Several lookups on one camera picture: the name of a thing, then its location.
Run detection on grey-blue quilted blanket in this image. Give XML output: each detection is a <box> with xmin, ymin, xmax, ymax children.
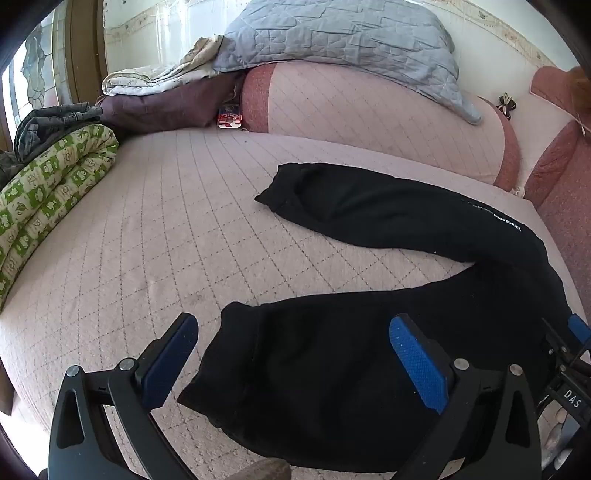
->
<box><xmin>210</xmin><ymin>0</ymin><xmax>483</xmax><ymax>125</ymax></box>

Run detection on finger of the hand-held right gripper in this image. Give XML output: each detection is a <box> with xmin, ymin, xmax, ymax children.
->
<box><xmin>541</xmin><ymin>314</ymin><xmax>591</xmax><ymax>370</ymax></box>

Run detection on stained glass window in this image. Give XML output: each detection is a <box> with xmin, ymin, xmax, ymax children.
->
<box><xmin>2</xmin><ymin>9</ymin><xmax>70</xmax><ymax>125</ymax></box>

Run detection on pink speckled cushion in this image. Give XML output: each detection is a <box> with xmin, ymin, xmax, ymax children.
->
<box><xmin>524</xmin><ymin>66</ymin><xmax>591</xmax><ymax>324</ymax></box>

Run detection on purple cloth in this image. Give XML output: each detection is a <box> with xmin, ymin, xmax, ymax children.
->
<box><xmin>99</xmin><ymin>71</ymin><xmax>243</xmax><ymax>136</ymax></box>

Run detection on red box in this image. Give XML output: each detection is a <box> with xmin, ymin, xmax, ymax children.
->
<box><xmin>217</xmin><ymin>104</ymin><xmax>245</xmax><ymax>131</ymax></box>

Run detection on small dark bow clip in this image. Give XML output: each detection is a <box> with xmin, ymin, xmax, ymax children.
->
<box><xmin>496</xmin><ymin>92</ymin><xmax>518</xmax><ymax>121</ymax></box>

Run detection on green patterned folded blanket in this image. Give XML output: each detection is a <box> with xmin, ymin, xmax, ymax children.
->
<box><xmin>0</xmin><ymin>124</ymin><xmax>120</xmax><ymax>312</ymax></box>

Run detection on cream floral blanket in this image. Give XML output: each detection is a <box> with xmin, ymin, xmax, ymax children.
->
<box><xmin>102</xmin><ymin>37</ymin><xmax>227</xmax><ymax>97</ymax></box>

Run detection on dark grey folded jeans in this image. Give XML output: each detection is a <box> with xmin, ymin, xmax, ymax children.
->
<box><xmin>0</xmin><ymin>104</ymin><xmax>105</xmax><ymax>185</ymax></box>

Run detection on large pink quilted bolster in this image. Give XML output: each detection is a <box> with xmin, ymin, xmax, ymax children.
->
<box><xmin>240</xmin><ymin>60</ymin><xmax>520</xmax><ymax>191</ymax></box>

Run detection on pink quilted bed cover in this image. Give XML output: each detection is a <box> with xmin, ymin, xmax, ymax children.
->
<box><xmin>0</xmin><ymin>127</ymin><xmax>589</xmax><ymax>480</ymax></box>

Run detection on brown blurred object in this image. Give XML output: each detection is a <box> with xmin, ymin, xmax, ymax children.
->
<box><xmin>242</xmin><ymin>458</ymin><xmax>293</xmax><ymax>480</ymax></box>

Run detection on black pants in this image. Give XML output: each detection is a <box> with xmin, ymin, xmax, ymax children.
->
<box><xmin>178</xmin><ymin>162</ymin><xmax>575</xmax><ymax>474</ymax></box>

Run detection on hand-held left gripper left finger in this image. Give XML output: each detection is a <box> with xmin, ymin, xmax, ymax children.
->
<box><xmin>48</xmin><ymin>312</ymin><xmax>199</xmax><ymax>480</ymax></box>

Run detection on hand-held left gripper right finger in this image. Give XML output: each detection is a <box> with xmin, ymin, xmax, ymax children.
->
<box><xmin>389</xmin><ymin>314</ymin><xmax>542</xmax><ymax>480</ymax></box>

